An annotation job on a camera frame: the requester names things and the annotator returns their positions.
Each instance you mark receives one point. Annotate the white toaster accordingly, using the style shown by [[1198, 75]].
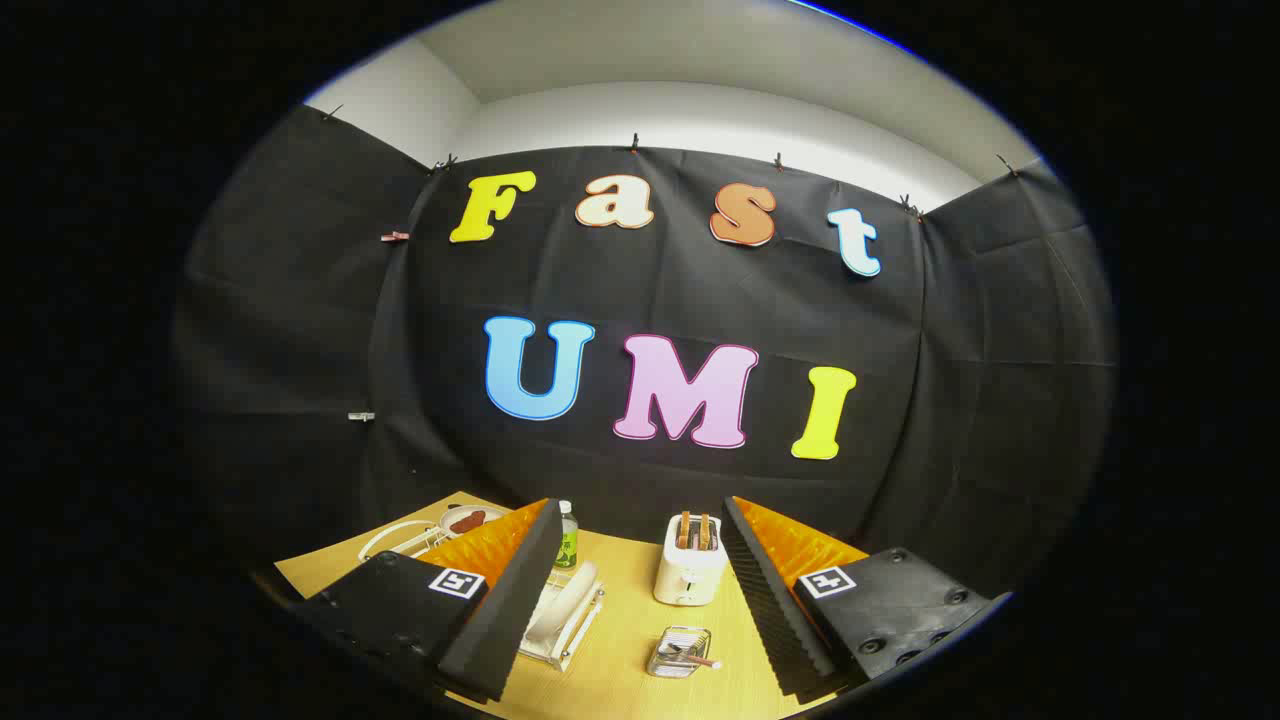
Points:
[[688, 580]]

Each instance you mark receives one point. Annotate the red sausage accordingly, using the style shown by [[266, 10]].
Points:
[[467, 521]]

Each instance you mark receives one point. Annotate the small beige saucer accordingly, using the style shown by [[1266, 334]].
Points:
[[490, 515]]

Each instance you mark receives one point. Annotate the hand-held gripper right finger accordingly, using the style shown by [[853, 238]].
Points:
[[765, 600]]

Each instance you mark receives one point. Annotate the green label drink bottle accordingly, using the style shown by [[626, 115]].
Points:
[[567, 545]]

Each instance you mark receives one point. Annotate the black backdrop cloth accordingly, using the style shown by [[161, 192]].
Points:
[[650, 285]]

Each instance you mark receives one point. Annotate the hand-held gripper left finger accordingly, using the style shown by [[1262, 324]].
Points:
[[510, 600]]

